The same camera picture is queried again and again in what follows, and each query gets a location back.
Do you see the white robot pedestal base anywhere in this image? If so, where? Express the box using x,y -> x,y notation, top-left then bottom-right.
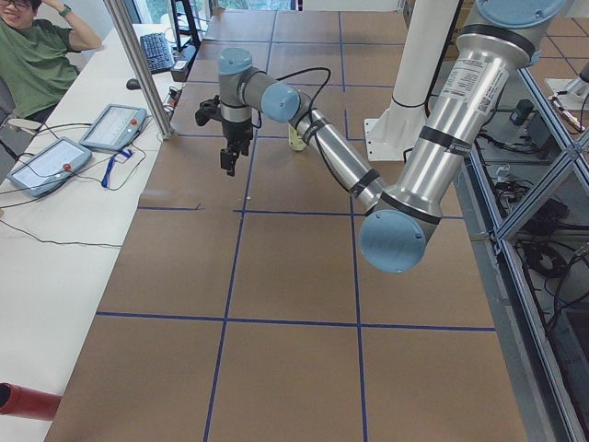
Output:
364,0 -> 462,161

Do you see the black keyboard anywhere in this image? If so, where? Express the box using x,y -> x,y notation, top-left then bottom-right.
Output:
140,32 -> 174,74

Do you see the blue teach pendant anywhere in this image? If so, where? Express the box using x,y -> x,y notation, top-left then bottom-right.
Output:
7,137 -> 92,197
79,104 -> 147,152

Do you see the blue lanyard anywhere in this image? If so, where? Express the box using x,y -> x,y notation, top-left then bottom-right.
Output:
100,146 -> 134,189

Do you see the far blue teach pendant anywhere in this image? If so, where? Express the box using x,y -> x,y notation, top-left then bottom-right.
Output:
79,104 -> 147,152

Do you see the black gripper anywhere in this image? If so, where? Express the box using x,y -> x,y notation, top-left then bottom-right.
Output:
220,120 -> 253,177

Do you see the black computer mouse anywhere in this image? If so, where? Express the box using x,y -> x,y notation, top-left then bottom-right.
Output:
125,78 -> 141,90

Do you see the near blue teach pendant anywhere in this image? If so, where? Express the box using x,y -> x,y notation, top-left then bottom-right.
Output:
7,137 -> 92,197

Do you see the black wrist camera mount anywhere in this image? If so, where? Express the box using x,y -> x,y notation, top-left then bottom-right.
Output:
194,95 -> 222,127

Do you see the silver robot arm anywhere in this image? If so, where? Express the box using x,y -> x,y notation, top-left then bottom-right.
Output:
214,1 -> 562,273

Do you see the aluminium frame post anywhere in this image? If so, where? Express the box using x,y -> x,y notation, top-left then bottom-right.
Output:
104,0 -> 173,140

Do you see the clear tennis ball can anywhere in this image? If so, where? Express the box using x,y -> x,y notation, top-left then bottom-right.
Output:
288,126 -> 307,152

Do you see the person in green shirt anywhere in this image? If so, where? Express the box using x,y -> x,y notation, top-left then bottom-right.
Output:
1,1 -> 101,122

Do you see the black camera cable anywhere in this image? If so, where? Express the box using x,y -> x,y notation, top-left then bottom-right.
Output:
250,66 -> 332,130

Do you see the red fire extinguisher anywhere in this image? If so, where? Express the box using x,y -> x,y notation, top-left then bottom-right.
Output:
1,382 -> 62,421

